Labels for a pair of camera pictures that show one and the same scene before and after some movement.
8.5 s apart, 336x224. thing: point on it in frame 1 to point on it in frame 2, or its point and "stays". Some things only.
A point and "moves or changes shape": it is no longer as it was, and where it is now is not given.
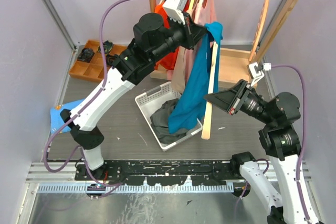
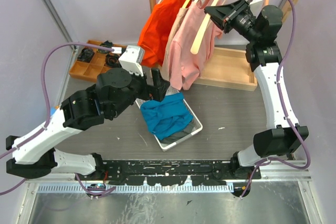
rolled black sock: x=111 y=60 stays
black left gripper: x=193 y=32 to x=158 y=91
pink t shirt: x=205 y=10 moves or changes shape
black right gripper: x=230 y=99 to x=220 y=12
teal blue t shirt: x=191 y=107 to x=166 y=116
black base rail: x=160 y=172 stays
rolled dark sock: x=86 y=55 stays
